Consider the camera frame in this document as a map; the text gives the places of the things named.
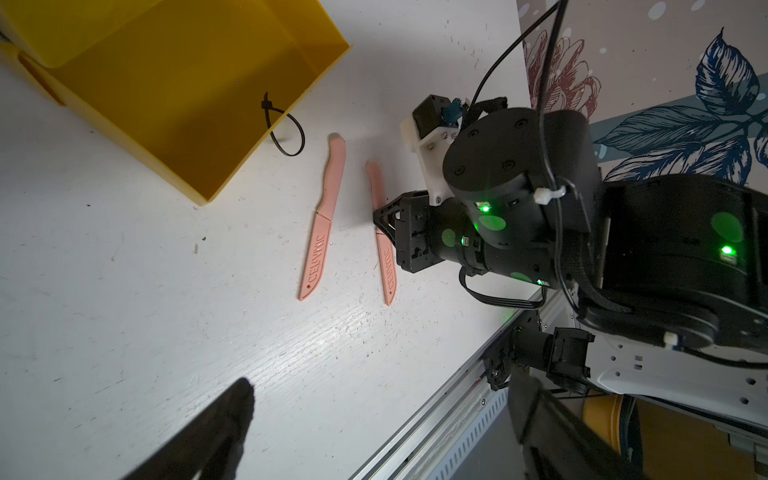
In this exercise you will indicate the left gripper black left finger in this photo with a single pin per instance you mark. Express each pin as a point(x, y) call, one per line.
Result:
point(211, 446)

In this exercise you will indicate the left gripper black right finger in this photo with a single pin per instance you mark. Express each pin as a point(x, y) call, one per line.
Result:
point(556, 444)

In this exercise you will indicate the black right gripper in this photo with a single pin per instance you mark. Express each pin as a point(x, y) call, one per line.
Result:
point(424, 235)

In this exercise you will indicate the pink fruit knife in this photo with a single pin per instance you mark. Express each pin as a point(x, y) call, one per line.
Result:
point(323, 218)
point(384, 246)

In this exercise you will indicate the yellow bottom drawer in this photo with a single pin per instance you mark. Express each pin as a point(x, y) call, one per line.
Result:
point(177, 84)

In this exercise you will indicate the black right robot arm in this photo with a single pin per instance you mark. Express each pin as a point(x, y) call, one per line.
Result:
point(667, 274)

